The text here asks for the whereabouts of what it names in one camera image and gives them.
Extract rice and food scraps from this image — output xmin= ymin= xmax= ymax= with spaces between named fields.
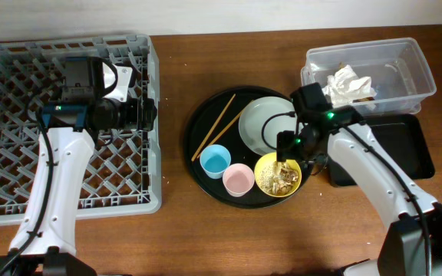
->
xmin=259 ymin=162 xmax=300 ymax=196

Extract yellow plastic bowl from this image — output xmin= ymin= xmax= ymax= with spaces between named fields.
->
xmin=254 ymin=153 xmax=302 ymax=198

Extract white napkin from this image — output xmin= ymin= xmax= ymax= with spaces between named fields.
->
xmin=322 ymin=65 xmax=377 ymax=107

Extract pink plastic cup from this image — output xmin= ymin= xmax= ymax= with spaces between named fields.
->
xmin=222 ymin=163 xmax=255 ymax=197

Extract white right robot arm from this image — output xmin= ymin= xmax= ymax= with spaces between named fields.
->
xmin=276 ymin=83 xmax=442 ymax=276

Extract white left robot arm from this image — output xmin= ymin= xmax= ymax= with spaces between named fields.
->
xmin=0 ymin=57 xmax=157 ymax=275

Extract grey plastic dishwasher rack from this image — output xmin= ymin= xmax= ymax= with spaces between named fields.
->
xmin=0 ymin=34 xmax=162 ymax=226

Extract grey round plate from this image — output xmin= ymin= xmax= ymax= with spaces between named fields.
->
xmin=239 ymin=97 xmax=296 ymax=156

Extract right wooden chopstick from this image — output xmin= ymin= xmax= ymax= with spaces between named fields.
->
xmin=209 ymin=107 xmax=246 ymax=146

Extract wooden chopstick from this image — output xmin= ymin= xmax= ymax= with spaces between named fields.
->
xmin=191 ymin=94 xmax=236 ymax=162
xmin=209 ymin=107 xmax=246 ymax=146

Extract round black tray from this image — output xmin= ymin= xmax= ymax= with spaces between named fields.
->
xmin=183 ymin=86 xmax=313 ymax=209

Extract left wooden chopstick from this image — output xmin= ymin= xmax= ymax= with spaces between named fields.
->
xmin=191 ymin=94 xmax=236 ymax=162

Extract blue plastic cup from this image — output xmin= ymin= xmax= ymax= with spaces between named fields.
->
xmin=200 ymin=144 xmax=231 ymax=179

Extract black rectangular tray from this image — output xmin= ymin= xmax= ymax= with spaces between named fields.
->
xmin=319 ymin=113 xmax=436 ymax=188

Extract clear plastic bin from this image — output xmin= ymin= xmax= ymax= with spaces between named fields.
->
xmin=301 ymin=38 xmax=437 ymax=117

